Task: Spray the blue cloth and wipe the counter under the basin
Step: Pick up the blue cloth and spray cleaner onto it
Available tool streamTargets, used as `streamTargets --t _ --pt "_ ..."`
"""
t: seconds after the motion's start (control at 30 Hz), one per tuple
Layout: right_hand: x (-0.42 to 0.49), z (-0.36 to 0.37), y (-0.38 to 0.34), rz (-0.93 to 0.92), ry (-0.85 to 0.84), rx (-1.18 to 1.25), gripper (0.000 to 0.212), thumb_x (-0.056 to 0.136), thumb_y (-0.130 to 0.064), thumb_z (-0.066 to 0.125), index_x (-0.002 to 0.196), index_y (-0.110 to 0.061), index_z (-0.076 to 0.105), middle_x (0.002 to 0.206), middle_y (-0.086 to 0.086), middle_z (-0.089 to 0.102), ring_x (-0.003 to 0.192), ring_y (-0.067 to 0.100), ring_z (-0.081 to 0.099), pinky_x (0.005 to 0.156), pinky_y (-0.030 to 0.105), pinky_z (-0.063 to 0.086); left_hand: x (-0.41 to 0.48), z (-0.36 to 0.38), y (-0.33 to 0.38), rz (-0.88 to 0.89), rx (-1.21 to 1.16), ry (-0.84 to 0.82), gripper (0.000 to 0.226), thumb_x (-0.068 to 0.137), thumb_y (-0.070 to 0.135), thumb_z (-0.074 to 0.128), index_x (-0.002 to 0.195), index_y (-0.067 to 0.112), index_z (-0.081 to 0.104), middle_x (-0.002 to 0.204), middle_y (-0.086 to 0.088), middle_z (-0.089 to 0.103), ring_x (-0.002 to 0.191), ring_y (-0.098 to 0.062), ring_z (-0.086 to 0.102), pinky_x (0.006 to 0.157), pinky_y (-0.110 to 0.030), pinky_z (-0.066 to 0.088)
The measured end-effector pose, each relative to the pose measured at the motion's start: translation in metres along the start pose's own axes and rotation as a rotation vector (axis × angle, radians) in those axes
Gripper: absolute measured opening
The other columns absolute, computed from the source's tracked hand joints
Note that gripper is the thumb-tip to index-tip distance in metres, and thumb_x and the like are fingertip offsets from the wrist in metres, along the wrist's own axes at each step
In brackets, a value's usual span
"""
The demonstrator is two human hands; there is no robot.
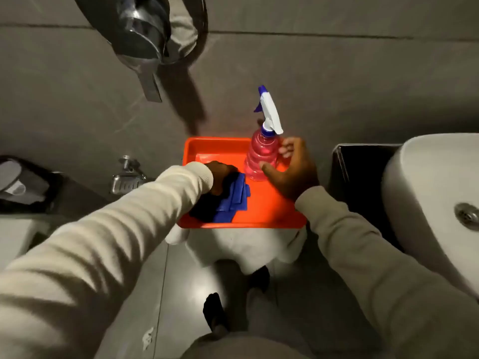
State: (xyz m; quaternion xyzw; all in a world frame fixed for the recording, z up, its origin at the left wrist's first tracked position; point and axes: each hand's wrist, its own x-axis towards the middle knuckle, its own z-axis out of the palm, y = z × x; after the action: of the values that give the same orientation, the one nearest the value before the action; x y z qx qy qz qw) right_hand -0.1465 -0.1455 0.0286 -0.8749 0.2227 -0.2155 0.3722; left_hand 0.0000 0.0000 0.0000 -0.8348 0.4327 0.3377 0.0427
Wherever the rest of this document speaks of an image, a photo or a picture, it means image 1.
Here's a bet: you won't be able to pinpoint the person's left hand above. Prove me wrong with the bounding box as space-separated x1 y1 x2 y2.
205 161 240 196

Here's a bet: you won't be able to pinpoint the person's right hand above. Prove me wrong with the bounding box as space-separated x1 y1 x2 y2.
261 137 321 202

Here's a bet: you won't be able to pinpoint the pink spray bottle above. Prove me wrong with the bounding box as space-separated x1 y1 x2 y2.
244 85 284 182

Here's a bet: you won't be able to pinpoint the blue cloth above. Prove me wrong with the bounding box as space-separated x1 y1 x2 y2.
213 173 251 223

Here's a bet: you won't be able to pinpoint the person's right forearm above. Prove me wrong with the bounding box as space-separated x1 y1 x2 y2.
295 185 479 359

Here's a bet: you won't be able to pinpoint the person's left forearm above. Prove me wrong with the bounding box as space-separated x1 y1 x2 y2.
0 161 214 359

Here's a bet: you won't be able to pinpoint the orange plastic tray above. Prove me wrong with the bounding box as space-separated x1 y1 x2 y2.
177 137 308 229

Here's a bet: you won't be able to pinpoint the white plastic stool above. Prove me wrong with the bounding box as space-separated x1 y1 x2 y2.
165 224 308 276

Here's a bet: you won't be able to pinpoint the black counter cabinet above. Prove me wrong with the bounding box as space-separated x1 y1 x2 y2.
327 143 405 252

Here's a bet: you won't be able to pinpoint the person's right black shoe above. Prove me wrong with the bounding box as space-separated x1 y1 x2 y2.
248 266 271 293

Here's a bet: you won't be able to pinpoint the person's black shoe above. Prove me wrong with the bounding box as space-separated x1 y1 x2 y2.
248 266 271 293
202 292 230 334

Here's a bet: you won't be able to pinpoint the person's left black shoe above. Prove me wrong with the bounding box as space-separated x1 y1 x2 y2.
202 292 230 334

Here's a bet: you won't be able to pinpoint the white ceramic sink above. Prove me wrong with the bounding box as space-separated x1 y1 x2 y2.
381 133 479 300

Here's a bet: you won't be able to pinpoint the beige trousers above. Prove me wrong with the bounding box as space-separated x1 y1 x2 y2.
180 287 322 359

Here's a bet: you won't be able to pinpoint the chrome sink drain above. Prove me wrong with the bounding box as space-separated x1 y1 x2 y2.
454 202 479 232

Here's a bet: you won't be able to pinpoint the chrome wall fixture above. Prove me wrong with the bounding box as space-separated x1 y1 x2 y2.
73 0 209 103

